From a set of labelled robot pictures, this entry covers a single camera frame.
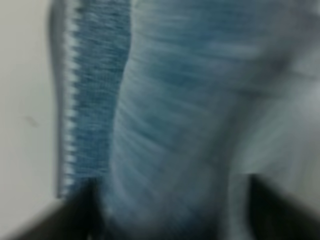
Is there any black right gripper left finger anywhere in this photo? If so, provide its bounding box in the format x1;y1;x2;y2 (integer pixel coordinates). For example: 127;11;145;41
14;179;105;240

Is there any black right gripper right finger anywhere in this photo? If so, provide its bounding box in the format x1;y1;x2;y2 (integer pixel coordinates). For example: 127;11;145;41
246;174;320;240

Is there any blue white striped towel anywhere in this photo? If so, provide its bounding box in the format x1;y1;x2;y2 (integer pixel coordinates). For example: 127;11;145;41
48;0;320;240

